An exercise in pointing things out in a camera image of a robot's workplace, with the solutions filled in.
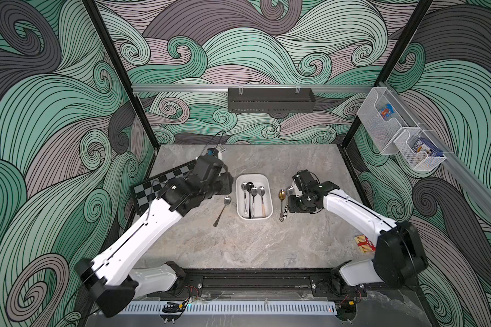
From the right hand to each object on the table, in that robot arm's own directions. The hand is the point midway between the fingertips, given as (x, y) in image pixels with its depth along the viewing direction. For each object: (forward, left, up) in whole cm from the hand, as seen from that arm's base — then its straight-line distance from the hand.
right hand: (296, 207), depth 86 cm
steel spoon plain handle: (+7, +31, -6) cm, 32 cm away
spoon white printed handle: (+11, +17, -6) cm, 22 cm away
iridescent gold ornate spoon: (+10, +4, -7) cm, 13 cm away
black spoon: (+15, +19, -6) cm, 25 cm away
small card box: (+42, +36, -6) cm, 56 cm away
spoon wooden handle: (+12, +14, -6) cm, 19 cm away
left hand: (0, +28, +22) cm, 35 cm away
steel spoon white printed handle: (+15, +22, -6) cm, 27 cm away
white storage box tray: (+16, +15, -3) cm, 22 cm away
